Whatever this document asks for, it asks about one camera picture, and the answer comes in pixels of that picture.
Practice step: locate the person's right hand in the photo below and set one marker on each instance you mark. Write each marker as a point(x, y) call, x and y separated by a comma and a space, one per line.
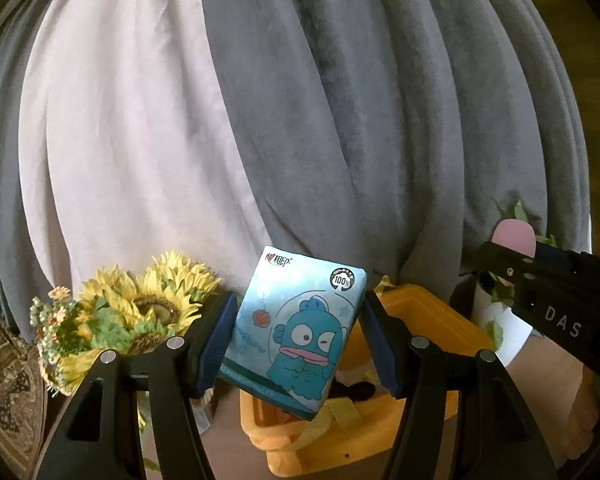
point(590, 405)

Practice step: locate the pink soft object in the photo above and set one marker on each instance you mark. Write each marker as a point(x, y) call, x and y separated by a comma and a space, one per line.
point(515, 237)

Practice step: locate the green leafy plant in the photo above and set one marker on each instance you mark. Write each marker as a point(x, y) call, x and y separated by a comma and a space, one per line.
point(520, 212)

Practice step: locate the orange storage basket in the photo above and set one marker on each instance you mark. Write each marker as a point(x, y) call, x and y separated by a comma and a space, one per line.
point(430, 320)

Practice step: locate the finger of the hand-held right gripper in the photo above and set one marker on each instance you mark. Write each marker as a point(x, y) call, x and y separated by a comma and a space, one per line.
point(502, 265)
point(555, 253)

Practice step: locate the grey curtain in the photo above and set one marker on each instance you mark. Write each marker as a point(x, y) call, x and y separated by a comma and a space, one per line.
point(0, 185)
point(380, 110)

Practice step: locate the artificial sunflower bouquet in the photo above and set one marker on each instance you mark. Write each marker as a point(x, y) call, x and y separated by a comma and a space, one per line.
point(145, 310)

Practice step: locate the white curtain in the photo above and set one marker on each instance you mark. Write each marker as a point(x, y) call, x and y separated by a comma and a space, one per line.
point(130, 135)

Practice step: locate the patterned brown cushion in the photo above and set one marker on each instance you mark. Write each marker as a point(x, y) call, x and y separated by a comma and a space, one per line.
point(7, 395)

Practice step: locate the blue cartoon tissue pack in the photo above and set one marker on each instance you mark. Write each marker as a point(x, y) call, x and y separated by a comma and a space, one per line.
point(300, 330)

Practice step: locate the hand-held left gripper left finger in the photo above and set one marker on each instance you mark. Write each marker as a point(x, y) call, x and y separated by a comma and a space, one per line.
point(215, 345)

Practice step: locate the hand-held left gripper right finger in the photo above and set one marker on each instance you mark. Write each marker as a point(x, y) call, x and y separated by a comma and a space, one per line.
point(382, 345)

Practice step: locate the small orange flower bunch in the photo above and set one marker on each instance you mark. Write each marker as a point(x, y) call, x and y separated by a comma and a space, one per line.
point(50, 320)

